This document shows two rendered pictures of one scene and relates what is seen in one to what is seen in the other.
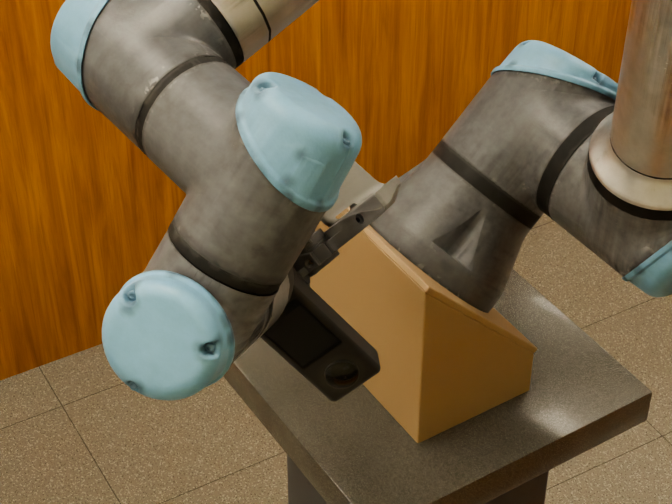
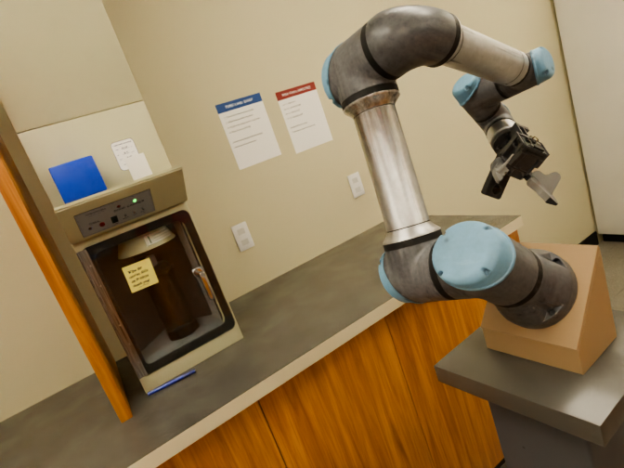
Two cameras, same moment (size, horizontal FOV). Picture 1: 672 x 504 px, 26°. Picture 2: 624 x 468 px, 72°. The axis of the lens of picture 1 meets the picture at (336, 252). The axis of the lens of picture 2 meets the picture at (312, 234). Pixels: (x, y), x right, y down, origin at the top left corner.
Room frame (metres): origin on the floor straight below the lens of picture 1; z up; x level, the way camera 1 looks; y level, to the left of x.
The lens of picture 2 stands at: (1.80, -0.41, 1.48)
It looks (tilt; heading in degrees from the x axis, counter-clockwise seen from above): 13 degrees down; 183
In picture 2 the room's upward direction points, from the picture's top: 20 degrees counter-clockwise
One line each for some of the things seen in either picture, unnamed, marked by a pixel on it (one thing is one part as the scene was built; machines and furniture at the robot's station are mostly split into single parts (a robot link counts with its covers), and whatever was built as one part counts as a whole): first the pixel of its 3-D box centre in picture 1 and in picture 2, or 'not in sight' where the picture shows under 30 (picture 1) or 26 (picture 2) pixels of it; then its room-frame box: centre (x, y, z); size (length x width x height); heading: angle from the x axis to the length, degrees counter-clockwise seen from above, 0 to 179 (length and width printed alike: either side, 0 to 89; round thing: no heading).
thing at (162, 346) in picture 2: not in sight; (164, 292); (0.62, -0.93, 1.19); 0.30 x 0.01 x 0.40; 119
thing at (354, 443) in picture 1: (419, 370); (550, 352); (1.04, -0.08, 0.92); 0.32 x 0.32 x 0.04; 32
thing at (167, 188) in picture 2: not in sight; (126, 203); (0.67, -0.90, 1.46); 0.32 x 0.12 x 0.10; 120
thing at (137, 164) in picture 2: not in sight; (138, 166); (0.63, -0.85, 1.54); 0.05 x 0.05 x 0.06; 21
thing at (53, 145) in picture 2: not in sight; (138, 246); (0.51, -0.99, 1.32); 0.32 x 0.25 x 0.77; 120
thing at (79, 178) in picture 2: not in sight; (78, 180); (0.71, -0.97, 1.56); 0.10 x 0.10 x 0.09; 30
